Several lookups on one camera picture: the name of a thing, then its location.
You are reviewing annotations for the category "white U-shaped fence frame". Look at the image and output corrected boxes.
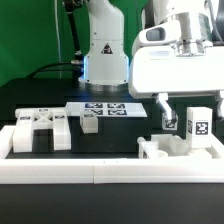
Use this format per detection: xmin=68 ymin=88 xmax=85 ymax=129
xmin=0 ymin=125 xmax=224 ymax=184

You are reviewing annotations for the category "white chair seat part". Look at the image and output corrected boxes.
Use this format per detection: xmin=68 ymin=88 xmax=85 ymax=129
xmin=137 ymin=134 xmax=220 ymax=159

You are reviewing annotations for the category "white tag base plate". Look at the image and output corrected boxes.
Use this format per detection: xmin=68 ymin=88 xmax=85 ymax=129
xmin=65 ymin=102 xmax=147 ymax=117

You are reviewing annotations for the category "white hanging cable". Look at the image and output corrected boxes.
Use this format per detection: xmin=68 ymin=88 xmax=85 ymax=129
xmin=53 ymin=0 xmax=64 ymax=80

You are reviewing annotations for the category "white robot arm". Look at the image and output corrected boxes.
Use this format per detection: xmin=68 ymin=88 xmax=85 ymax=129
xmin=63 ymin=0 xmax=224 ymax=121

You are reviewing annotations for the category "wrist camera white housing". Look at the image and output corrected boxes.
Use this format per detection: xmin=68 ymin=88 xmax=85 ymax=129
xmin=138 ymin=20 xmax=181 ymax=46

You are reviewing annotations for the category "black cable bundle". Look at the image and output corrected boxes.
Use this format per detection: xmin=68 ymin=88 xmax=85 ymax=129
xmin=26 ymin=61 xmax=84 ymax=80

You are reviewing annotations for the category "white chair back part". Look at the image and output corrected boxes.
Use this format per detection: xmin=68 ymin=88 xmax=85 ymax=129
xmin=13 ymin=107 xmax=71 ymax=153

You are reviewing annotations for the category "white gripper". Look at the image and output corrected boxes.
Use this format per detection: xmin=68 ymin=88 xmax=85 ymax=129
xmin=129 ymin=46 xmax=224 ymax=124

